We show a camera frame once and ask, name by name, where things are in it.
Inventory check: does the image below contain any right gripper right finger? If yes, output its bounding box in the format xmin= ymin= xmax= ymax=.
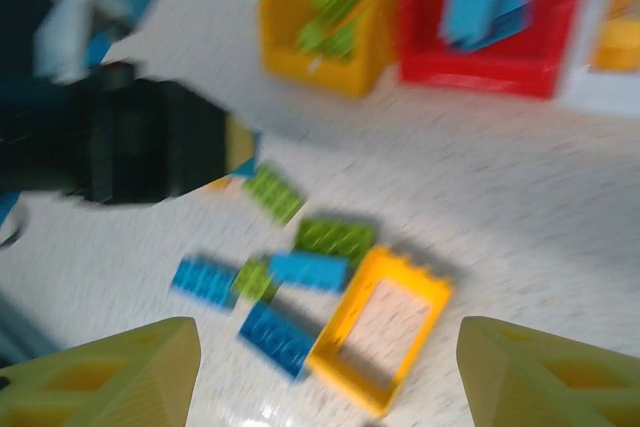
xmin=458 ymin=315 xmax=640 ymax=427

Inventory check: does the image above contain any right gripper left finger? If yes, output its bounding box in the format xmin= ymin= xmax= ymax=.
xmin=0 ymin=316 xmax=202 ymax=427

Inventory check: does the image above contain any small blue sloped lego brick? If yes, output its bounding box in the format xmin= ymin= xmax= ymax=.
xmin=234 ymin=132 xmax=262 ymax=179

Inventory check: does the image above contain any small green lego brick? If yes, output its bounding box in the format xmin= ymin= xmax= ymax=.
xmin=231 ymin=256 xmax=279 ymax=304

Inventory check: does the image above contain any orange lego window frame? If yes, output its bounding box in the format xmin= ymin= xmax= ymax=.
xmin=304 ymin=244 xmax=456 ymax=419

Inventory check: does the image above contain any yellow plastic bin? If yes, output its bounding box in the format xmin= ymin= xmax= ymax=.
xmin=257 ymin=0 xmax=422 ymax=99

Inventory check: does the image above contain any red plastic bin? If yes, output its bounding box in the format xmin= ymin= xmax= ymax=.
xmin=397 ymin=0 xmax=595 ymax=101

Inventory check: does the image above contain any white plastic bin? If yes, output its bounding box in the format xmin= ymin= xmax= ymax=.
xmin=557 ymin=0 xmax=640 ymax=116

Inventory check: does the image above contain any aluminium left corner post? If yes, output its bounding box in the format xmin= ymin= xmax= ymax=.
xmin=3 ymin=0 xmax=169 ymax=84

